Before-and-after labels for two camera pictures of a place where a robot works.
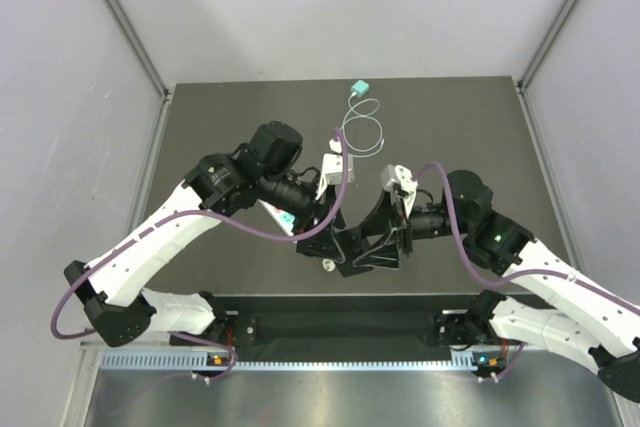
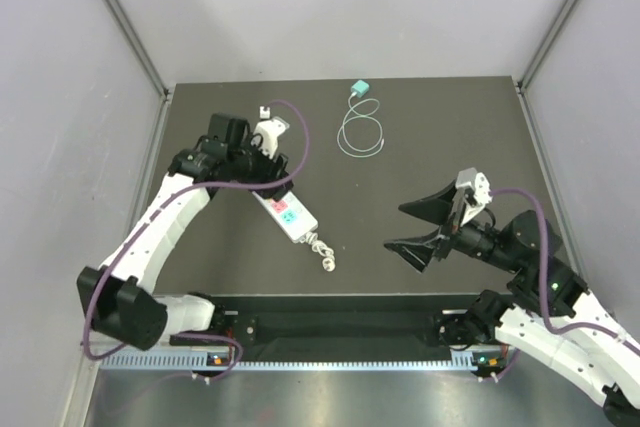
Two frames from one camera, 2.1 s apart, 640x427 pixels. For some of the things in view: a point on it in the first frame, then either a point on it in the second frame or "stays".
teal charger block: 360,88 stays
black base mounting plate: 355,323 stays
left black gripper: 324,244 -> 277,170
